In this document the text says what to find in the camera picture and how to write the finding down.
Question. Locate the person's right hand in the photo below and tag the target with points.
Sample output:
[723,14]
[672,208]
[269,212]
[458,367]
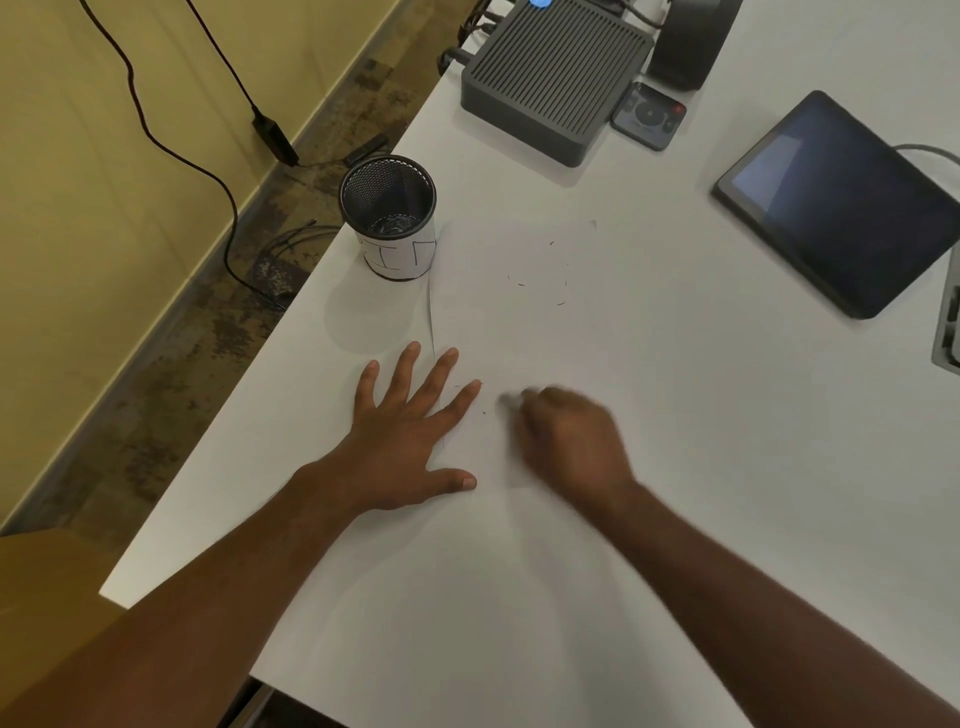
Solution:
[577,446]

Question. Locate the person's left hand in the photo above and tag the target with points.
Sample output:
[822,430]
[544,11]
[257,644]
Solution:
[390,457]

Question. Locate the person's left little finger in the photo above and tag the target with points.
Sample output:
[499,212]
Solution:
[365,390]

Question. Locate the person's left middle finger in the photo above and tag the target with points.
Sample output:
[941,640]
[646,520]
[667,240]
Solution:
[436,382]

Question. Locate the person's right fingers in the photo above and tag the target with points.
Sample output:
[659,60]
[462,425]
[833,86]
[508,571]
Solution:
[529,416]

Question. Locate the person's left thumb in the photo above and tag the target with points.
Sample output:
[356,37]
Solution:
[450,482]

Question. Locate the white paper sheet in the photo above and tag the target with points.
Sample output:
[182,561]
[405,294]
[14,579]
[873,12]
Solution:
[540,337]

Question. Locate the person's right forearm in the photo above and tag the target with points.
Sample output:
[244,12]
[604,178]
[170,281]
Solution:
[750,622]

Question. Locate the person's left forearm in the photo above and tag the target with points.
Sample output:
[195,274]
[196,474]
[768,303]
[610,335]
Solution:
[195,607]

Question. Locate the black mesh pen cup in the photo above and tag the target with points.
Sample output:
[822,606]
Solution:
[390,225]

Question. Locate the black plug block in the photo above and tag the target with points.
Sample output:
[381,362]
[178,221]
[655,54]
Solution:
[366,148]

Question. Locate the black power adapter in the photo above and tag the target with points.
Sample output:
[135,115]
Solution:
[275,139]

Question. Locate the small black remote control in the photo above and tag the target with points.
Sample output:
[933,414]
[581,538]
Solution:
[648,116]

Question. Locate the grey ribbed device box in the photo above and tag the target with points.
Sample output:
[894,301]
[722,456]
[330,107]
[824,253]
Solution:
[559,71]

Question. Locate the black tablet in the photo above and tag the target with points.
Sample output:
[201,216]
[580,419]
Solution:
[847,202]

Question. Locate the black round stand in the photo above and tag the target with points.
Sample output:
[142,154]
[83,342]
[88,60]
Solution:
[694,41]

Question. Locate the silver metal device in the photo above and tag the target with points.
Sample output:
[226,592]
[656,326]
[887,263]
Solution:
[949,315]

